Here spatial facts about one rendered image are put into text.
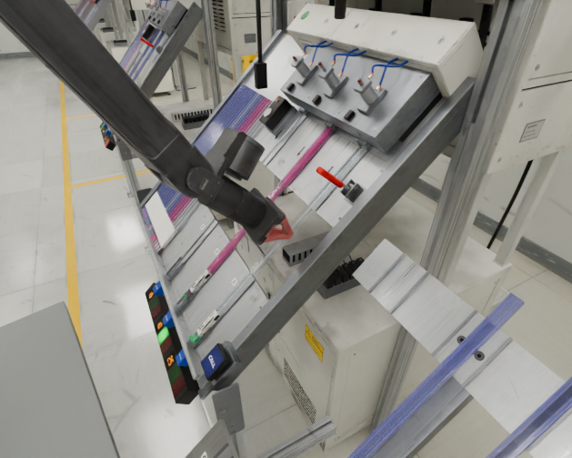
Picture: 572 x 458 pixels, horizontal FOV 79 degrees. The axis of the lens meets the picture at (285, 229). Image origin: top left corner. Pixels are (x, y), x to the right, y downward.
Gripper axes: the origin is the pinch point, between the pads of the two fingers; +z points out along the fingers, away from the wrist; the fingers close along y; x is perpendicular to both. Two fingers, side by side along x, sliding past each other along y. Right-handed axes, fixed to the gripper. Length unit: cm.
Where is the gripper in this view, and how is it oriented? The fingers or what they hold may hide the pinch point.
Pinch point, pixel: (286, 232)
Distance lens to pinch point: 67.7
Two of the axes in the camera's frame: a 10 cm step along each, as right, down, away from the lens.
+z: 6.2, 3.7, 6.9
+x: -6.2, 7.7, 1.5
